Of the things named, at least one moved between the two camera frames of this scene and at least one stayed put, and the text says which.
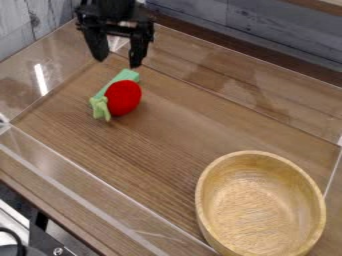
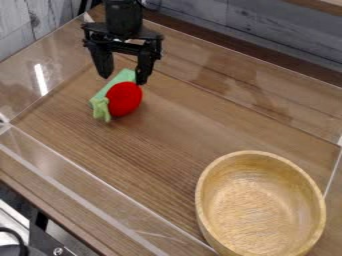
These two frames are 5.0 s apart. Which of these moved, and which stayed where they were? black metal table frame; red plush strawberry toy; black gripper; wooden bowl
Moved: black gripper
Stayed: red plush strawberry toy; wooden bowl; black metal table frame
